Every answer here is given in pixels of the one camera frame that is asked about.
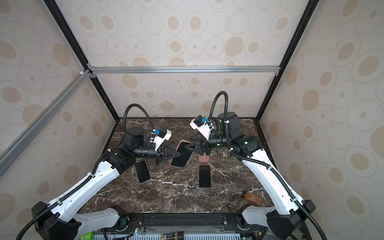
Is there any phone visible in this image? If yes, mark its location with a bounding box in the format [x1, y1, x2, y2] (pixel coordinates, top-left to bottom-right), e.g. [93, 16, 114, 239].
[134, 160, 152, 184]
[170, 141, 193, 168]

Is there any pink phone case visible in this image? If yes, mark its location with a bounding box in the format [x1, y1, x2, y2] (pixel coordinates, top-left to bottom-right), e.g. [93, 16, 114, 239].
[198, 153, 210, 164]

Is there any purple smartphone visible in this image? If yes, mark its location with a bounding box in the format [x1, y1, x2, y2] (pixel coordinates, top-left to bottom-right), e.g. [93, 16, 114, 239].
[199, 165, 211, 188]

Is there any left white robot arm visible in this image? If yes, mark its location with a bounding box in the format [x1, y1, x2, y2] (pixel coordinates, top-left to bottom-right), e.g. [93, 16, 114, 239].
[16, 104, 180, 240]

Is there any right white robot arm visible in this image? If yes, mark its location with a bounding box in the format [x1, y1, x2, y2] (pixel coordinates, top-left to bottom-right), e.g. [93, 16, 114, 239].
[186, 91, 327, 240]

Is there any amber bottle black cap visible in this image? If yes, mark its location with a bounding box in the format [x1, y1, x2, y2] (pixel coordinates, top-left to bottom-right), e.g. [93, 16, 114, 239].
[244, 192, 263, 207]

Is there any dark bottle at front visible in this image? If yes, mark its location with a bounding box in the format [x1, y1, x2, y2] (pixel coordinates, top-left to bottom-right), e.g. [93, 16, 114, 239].
[160, 231, 184, 240]

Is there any green packet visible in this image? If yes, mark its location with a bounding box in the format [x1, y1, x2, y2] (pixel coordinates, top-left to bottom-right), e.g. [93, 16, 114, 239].
[76, 232, 94, 240]

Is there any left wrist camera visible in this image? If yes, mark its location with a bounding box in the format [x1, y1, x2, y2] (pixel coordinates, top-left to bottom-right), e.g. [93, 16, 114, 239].
[150, 129, 172, 151]

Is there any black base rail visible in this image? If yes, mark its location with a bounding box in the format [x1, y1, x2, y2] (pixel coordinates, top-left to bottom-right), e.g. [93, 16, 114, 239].
[53, 212, 313, 240]

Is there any silver aluminium back rail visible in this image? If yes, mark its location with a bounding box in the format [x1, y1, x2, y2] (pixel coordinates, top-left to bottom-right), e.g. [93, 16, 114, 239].
[91, 66, 280, 74]

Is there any silver aluminium rail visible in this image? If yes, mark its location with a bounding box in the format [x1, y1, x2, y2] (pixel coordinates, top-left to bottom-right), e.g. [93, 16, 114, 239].
[1, 70, 91, 175]
[91, 66, 280, 74]

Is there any silver aluminium left rail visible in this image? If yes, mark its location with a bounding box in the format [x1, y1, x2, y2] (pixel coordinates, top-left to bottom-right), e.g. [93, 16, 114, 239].
[1, 70, 91, 175]

